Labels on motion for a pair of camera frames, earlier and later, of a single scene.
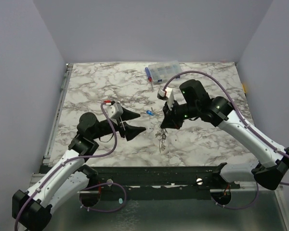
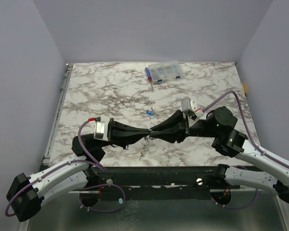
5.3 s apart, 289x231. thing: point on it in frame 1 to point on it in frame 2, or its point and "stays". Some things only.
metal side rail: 47,152 stays
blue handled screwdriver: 149,76 stays
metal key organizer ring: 161,134 to 145,148
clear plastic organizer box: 161,72 stays
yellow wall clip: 244,89 stays
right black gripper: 168,115 to 185,128
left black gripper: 130,132 to 122,135
